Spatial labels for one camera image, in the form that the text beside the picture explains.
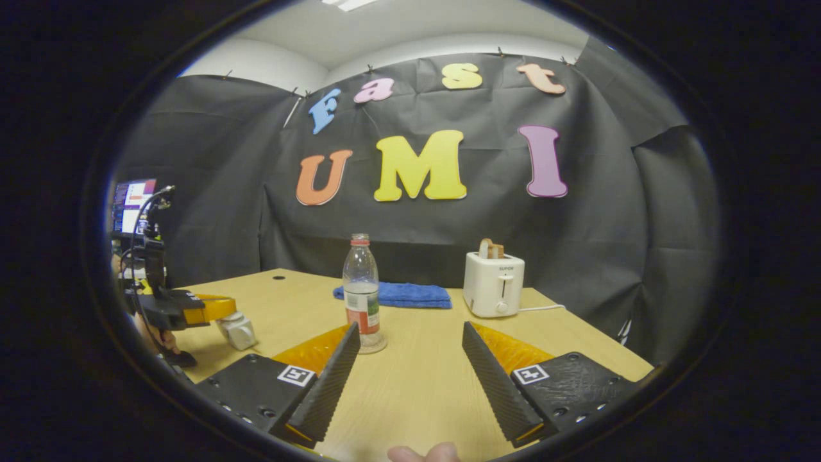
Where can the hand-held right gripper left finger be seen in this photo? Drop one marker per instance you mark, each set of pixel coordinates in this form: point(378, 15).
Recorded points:
point(324, 385)

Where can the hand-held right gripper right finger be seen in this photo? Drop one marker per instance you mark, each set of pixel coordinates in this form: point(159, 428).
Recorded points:
point(497, 385)

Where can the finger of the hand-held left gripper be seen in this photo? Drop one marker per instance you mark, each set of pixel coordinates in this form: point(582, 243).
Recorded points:
point(205, 309)

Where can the white ceramic teacup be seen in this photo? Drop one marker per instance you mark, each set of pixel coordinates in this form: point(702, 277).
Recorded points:
point(238, 332)

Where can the clear plastic water bottle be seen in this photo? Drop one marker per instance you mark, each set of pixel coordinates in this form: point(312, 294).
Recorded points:
point(362, 301)

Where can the computer monitor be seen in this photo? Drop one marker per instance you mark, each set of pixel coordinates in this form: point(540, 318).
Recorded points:
point(131, 205)

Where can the white toaster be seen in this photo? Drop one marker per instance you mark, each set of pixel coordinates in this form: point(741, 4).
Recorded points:
point(490, 285)

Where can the blue folded towel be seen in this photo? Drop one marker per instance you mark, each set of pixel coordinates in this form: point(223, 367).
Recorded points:
point(410, 295)

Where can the toast slice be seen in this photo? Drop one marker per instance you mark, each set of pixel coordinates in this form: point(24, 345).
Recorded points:
point(490, 249)

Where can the ceiling light panel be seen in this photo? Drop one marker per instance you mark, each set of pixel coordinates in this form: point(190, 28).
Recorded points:
point(346, 4)

